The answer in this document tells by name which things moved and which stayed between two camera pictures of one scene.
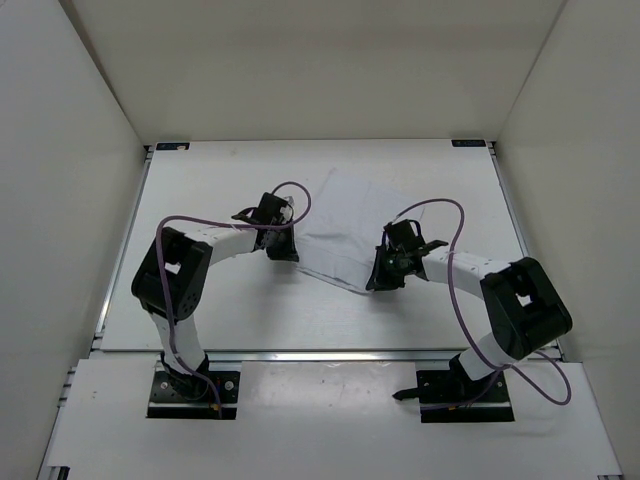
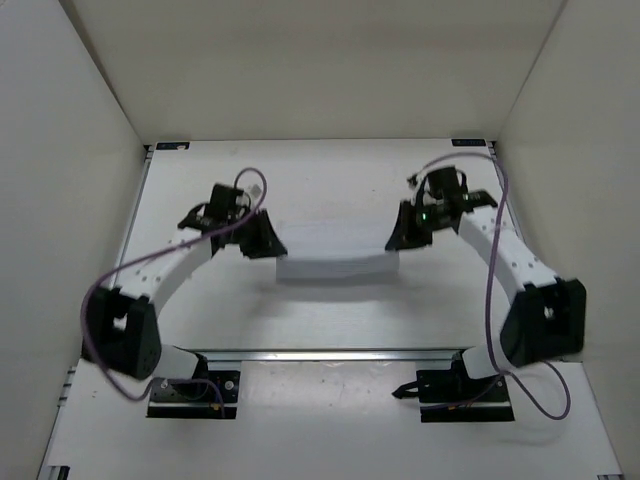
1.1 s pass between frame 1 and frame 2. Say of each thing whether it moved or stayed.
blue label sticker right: stayed
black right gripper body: moved
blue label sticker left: stayed
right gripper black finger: moved
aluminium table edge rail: stayed
